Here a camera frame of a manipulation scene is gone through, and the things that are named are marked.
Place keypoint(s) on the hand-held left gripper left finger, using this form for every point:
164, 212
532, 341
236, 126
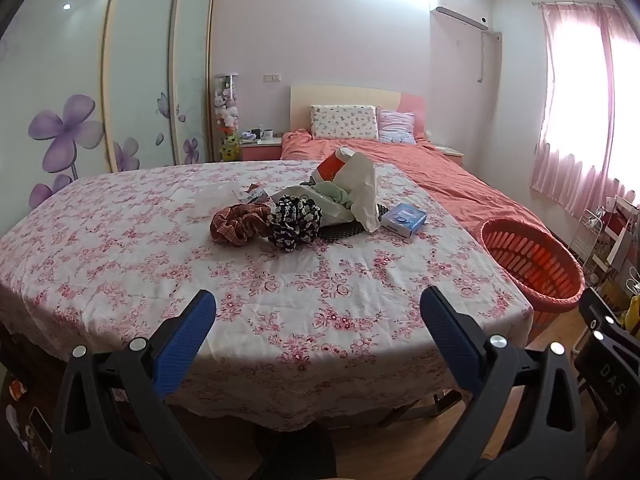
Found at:
185, 340

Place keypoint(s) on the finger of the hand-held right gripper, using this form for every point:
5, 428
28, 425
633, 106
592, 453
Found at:
612, 322

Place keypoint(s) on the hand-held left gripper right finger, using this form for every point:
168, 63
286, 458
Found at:
450, 330

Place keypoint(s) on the orange plastic basket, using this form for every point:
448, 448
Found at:
535, 265

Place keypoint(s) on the red white paper packet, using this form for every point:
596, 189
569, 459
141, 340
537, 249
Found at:
330, 165

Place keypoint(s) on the floral pink white tablecloth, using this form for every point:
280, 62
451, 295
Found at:
150, 260

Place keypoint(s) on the small blue box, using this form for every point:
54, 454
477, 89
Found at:
404, 220

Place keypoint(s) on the red plaid scrunchie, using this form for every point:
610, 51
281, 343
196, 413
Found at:
235, 225

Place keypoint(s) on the black mesh mat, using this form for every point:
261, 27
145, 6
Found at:
340, 232

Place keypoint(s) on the bed with salmon cover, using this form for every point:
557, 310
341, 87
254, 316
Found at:
440, 180

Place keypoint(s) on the small torn wrapper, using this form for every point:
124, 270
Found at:
256, 196

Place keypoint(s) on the black white floral scrunchie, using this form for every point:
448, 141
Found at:
295, 222

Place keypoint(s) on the white plastic bag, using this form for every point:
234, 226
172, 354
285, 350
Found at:
362, 190

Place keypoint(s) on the beige bedside cabinet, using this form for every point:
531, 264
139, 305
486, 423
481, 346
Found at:
450, 152

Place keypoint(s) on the light green sock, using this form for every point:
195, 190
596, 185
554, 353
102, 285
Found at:
332, 192

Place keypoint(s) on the yellow plush toy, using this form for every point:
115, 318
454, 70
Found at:
229, 149

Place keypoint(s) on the pink nightstand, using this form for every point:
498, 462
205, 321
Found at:
260, 151

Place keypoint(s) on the pink striped pillow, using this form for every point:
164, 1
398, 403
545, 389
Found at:
396, 127

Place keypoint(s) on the pink curtain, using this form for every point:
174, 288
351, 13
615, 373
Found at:
575, 110

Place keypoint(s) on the floral print pillow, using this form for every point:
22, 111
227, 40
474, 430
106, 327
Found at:
344, 122

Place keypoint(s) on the clear tube of plush toys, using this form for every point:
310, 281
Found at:
226, 105

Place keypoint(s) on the beige pink headboard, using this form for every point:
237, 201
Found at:
345, 95

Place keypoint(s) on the air conditioner pipe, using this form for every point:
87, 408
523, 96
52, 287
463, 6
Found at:
484, 55

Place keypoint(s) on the floral sliding door wardrobe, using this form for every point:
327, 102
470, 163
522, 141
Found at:
140, 60

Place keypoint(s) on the white air conditioner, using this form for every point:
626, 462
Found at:
460, 10

